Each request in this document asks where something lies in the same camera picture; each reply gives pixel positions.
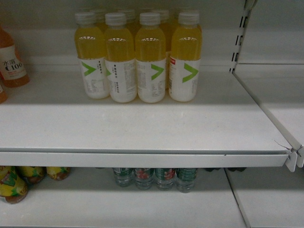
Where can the yellow vitamin drink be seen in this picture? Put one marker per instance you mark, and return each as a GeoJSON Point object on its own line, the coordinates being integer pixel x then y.
{"type": "Point", "coordinates": [91, 53]}
{"type": "Point", "coordinates": [150, 53]}
{"type": "Point", "coordinates": [185, 57]}
{"type": "Point", "coordinates": [120, 58]}

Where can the middle rear water bottle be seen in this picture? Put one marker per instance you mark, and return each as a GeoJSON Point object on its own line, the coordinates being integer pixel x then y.
{"type": "Point", "coordinates": [143, 178]}

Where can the far left water bottle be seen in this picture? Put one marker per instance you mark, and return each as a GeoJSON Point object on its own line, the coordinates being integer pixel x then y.
{"type": "Point", "coordinates": [123, 176]}

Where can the barcode label water bottle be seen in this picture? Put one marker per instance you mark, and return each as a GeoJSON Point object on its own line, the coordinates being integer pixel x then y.
{"type": "Point", "coordinates": [185, 179]}

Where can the yellow vitamin drink far right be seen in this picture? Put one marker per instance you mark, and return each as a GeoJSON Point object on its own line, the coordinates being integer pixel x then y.
{"type": "Point", "coordinates": [185, 57]}

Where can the yellow vitamin drink far left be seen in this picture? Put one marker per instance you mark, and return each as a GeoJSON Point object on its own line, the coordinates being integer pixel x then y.
{"type": "Point", "coordinates": [91, 53]}

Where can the orange C100 drink bottle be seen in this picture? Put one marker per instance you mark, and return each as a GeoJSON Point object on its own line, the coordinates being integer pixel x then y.
{"type": "Point", "coordinates": [12, 69]}

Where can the yellow lemon tea bottle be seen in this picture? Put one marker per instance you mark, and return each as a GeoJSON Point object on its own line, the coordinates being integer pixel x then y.
{"type": "Point", "coordinates": [12, 187]}

